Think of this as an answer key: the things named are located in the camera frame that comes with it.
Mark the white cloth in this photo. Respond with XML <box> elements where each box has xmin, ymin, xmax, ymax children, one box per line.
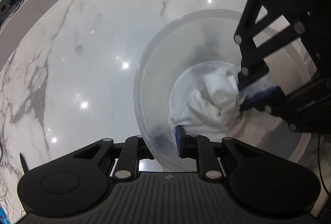
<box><xmin>170</xmin><ymin>67</ymin><xmax>282</xmax><ymax>147</ymax></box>

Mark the clear plastic bowl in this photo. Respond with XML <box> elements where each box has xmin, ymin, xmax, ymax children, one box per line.
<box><xmin>133</xmin><ymin>10</ymin><xmax>310</xmax><ymax>171</ymax></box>

